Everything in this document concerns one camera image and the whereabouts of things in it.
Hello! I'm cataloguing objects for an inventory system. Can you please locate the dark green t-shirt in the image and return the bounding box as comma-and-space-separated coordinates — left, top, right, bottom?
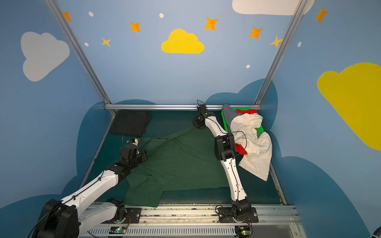
124, 128, 229, 207

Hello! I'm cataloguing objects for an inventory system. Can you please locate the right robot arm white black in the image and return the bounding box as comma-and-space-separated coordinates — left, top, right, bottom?
192, 105, 252, 220

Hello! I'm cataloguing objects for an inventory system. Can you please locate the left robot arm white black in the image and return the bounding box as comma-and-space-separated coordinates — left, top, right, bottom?
28, 144, 147, 238

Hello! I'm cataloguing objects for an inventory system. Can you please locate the grey t-shirt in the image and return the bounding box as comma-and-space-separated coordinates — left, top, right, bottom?
222, 104, 240, 128

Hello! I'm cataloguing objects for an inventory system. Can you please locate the folded black t-shirt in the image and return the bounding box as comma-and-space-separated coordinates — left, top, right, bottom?
109, 110, 152, 137

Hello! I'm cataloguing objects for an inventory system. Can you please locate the red t-shirt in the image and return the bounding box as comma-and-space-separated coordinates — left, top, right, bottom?
235, 108, 258, 156

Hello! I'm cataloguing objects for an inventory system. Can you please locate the bright green basket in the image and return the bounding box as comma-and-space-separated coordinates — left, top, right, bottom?
221, 108, 264, 137

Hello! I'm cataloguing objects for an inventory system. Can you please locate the white t-shirt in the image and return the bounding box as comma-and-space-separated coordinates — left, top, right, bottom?
230, 113, 272, 181

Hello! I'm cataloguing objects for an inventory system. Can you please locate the left controller board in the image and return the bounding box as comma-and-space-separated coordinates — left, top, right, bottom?
109, 226, 128, 235

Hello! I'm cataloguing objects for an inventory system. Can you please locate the controller board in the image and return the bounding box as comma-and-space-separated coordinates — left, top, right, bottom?
109, 226, 128, 235
235, 226, 252, 238

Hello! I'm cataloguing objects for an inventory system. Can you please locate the right controller board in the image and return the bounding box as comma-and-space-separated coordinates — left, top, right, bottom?
235, 226, 252, 238

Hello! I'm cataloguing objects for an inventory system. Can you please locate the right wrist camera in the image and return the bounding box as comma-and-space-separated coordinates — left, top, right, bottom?
197, 104, 209, 115

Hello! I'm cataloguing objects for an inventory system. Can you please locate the aluminium frame back rail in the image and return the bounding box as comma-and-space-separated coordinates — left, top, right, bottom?
105, 104, 261, 111

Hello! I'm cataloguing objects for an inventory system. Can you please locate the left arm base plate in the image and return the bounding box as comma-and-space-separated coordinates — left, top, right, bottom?
113, 207, 141, 224

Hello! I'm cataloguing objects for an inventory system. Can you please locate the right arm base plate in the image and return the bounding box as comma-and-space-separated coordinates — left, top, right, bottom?
216, 207, 259, 224

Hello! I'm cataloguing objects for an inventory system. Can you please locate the aluminium front rail base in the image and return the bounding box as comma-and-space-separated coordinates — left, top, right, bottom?
79, 202, 307, 238

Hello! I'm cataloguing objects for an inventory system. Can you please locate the aluminium frame right post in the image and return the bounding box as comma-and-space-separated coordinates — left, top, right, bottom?
254, 0, 308, 108

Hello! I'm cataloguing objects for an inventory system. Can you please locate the aluminium frame post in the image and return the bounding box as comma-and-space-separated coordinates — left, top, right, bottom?
44, 0, 112, 106
254, 0, 308, 108

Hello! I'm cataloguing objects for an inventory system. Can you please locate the aluminium frame left post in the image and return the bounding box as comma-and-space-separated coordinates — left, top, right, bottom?
44, 0, 112, 106

